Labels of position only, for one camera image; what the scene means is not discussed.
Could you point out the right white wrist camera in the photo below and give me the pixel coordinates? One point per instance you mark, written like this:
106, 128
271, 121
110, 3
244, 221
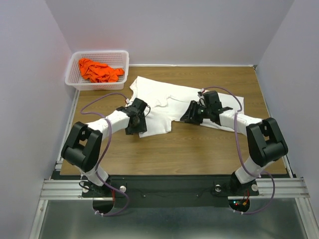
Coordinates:
201, 101

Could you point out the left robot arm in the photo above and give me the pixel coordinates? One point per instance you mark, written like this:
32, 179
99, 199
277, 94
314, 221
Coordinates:
87, 143

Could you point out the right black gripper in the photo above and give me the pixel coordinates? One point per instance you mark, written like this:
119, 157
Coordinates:
188, 117

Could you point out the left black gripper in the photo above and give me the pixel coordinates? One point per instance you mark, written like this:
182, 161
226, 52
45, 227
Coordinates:
141, 128

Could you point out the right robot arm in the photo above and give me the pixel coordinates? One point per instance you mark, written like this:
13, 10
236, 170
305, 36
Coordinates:
265, 141

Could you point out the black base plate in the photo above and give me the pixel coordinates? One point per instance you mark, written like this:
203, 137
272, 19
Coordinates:
168, 191

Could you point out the aluminium frame rail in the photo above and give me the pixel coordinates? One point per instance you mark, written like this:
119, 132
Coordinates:
52, 190

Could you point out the orange t-shirt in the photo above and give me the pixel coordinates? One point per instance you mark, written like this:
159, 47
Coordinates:
97, 72

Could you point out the white plastic laundry basket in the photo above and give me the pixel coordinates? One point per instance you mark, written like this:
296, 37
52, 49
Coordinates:
116, 59

